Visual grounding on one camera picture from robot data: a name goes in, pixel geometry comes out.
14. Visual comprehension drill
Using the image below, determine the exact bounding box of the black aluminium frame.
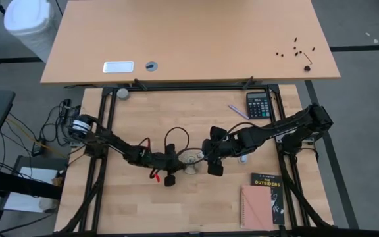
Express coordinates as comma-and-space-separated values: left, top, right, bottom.
56, 84, 340, 237

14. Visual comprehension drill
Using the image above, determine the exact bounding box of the purple pen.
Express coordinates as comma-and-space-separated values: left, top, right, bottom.
228, 104, 250, 120

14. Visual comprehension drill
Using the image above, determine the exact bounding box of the black right camera cable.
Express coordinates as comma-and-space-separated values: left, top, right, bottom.
224, 121, 263, 138

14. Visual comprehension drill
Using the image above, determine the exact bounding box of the black left camera cable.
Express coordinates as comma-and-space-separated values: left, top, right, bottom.
163, 126, 191, 155

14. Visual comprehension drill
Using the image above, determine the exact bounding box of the black calculator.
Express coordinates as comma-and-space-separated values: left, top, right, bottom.
245, 92, 272, 120

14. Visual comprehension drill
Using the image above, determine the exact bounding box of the black camera cable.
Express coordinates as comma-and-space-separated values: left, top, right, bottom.
163, 126, 191, 155
224, 121, 263, 138

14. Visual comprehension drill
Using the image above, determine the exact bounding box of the brass lamp base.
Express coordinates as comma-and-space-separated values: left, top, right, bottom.
181, 153, 201, 175

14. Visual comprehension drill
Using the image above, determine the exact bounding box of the light wooden desk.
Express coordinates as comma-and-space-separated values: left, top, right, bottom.
40, 0, 341, 86

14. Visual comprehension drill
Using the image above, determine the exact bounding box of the black frame clamp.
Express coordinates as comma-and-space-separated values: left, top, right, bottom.
132, 78, 148, 92
241, 75, 255, 91

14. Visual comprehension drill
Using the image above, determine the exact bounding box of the white trash bin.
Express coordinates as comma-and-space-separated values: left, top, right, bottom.
3, 0, 57, 63

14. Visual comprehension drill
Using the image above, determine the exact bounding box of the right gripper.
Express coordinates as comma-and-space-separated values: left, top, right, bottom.
195, 126, 232, 177

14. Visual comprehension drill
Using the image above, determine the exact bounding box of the pink spiral notebook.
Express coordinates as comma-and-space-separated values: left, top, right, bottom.
240, 184, 275, 231

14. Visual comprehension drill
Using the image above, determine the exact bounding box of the black power adapter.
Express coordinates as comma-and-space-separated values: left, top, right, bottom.
31, 140, 46, 157

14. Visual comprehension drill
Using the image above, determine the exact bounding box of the black Outsiders book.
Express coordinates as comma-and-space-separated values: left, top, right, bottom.
250, 172, 285, 226

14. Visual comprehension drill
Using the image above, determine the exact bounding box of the white paper sheet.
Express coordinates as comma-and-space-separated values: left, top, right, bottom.
3, 166, 61, 213

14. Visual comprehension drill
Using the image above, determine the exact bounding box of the yellow cable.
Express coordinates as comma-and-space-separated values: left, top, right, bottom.
5, 117, 66, 159

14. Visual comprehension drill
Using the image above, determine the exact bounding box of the black metal crossbar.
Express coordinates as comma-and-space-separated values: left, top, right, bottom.
0, 166, 63, 201

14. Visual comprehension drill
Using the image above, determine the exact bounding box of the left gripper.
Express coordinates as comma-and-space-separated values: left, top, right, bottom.
153, 143, 188, 188

